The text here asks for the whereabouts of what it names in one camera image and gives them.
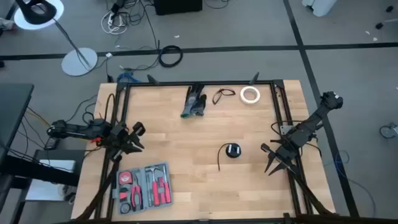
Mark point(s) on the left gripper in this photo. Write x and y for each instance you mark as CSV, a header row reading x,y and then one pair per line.
x,y
119,138

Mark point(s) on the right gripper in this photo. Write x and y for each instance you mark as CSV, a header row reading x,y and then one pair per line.
x,y
286,154

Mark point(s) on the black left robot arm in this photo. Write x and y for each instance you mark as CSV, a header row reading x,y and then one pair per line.
x,y
77,130

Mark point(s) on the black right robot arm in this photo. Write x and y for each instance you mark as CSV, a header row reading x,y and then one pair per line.
x,y
311,121

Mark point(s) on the red tape measure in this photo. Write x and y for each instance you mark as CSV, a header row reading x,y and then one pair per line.
x,y
125,177

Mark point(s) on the grey plastic tool case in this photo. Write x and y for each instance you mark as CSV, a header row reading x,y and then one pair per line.
x,y
143,186

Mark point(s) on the red bit holder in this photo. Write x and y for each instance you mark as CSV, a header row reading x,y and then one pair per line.
x,y
161,186

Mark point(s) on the red utility knife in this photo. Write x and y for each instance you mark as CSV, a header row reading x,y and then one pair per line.
x,y
123,195

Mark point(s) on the black electrical tape roll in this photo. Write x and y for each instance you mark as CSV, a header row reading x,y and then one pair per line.
x,y
121,208

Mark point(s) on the grey work glove green cuff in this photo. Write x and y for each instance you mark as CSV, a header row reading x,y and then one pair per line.
x,y
189,102
202,105

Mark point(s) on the white box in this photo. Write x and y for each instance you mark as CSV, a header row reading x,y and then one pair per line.
x,y
60,165

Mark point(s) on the white tape roll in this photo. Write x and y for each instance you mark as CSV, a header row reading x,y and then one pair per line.
x,y
241,95

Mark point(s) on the black power adapter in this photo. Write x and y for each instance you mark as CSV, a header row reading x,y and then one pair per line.
x,y
51,143

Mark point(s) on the black desk crossbeam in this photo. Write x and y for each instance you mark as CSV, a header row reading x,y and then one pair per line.
x,y
31,169

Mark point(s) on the grey caster wheel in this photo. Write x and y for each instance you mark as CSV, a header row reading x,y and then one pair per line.
x,y
387,131

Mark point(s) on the black desk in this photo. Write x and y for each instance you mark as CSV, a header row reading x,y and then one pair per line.
x,y
12,105

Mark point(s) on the black computer box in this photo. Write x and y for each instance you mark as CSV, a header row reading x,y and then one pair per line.
x,y
177,6

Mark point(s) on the white plastic object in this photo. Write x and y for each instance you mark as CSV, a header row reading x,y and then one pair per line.
x,y
320,6

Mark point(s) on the office chair base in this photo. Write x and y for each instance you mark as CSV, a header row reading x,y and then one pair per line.
x,y
379,25

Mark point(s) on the person's shoe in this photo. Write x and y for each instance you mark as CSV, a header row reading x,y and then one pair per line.
x,y
6,24

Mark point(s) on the black aluminium table frame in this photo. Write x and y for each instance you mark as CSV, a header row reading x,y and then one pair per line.
x,y
174,83

